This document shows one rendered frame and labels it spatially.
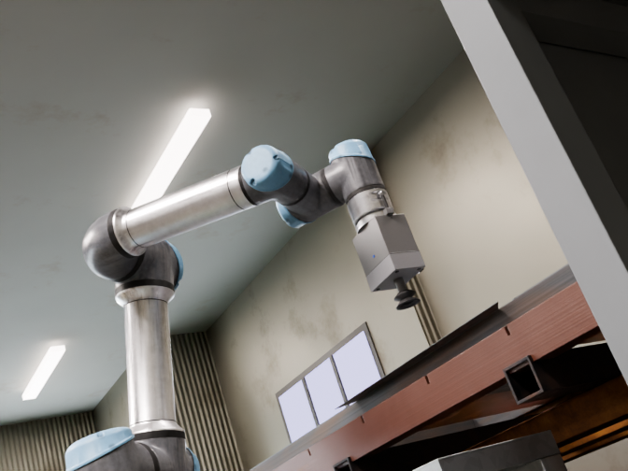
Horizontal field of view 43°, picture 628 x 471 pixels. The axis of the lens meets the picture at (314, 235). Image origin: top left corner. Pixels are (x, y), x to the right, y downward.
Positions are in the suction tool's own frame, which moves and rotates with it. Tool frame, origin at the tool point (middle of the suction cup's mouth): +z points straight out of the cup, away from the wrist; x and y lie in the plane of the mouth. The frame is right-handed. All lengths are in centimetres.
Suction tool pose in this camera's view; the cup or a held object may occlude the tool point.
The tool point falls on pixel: (407, 304)
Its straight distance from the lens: 134.5
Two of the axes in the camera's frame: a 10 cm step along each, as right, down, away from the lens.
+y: -4.1, 4.9, 7.7
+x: -8.6, 0.7, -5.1
